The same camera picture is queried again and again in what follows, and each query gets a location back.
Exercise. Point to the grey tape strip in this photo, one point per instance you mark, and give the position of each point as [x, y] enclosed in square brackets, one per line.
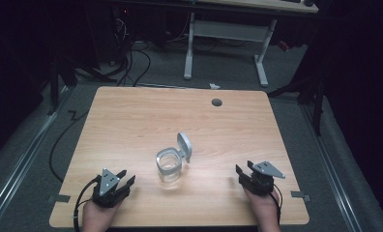
[60, 198]
[300, 194]

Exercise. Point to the black stand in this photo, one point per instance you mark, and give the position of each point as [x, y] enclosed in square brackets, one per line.
[315, 96]
[54, 87]

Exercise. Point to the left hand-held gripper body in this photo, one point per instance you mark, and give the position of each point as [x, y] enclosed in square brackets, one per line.
[108, 185]

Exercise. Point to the metal floor rail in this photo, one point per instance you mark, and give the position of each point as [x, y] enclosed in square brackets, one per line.
[328, 161]
[18, 170]

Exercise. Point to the clear glass jar grey lid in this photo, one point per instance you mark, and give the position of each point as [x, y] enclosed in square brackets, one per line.
[171, 162]

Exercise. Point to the person's left hand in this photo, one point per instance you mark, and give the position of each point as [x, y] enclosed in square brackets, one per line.
[97, 217]

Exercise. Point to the white-framed desk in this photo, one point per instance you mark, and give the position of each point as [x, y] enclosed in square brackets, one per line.
[226, 30]

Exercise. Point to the white paper scrap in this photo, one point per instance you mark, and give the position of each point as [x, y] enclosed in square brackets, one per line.
[214, 86]

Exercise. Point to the person's right hand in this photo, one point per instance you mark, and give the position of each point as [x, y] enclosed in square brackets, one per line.
[263, 209]

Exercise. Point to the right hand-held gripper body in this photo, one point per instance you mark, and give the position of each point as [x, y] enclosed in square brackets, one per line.
[262, 180]

